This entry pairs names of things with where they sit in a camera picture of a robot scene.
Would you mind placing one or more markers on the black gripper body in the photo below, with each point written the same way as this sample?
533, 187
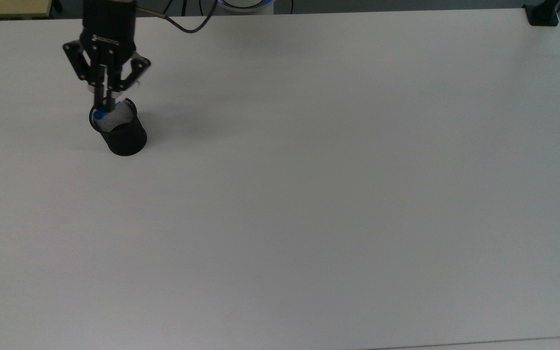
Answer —
109, 29

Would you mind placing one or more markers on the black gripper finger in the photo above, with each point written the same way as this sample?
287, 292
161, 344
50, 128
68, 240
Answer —
131, 72
84, 63

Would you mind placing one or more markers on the white marker with blue cap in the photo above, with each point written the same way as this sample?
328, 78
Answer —
99, 115

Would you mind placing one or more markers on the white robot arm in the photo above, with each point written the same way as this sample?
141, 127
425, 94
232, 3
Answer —
246, 6

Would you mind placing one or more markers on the black mesh pen cup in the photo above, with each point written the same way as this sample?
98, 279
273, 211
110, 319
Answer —
125, 138

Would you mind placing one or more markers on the yellow wooden table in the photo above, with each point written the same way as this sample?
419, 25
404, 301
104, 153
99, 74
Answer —
8, 7

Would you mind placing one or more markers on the black clamp mount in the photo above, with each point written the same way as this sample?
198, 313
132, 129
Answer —
542, 15

